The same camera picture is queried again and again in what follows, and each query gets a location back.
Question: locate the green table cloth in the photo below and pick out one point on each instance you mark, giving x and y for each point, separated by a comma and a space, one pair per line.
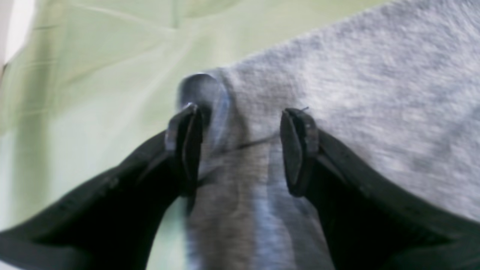
98, 77

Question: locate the grey heathered T-shirt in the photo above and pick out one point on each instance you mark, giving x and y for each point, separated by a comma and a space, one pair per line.
398, 84

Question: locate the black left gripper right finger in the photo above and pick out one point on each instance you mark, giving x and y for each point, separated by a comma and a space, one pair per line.
369, 222

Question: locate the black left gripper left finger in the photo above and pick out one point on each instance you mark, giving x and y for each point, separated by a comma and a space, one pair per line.
110, 221

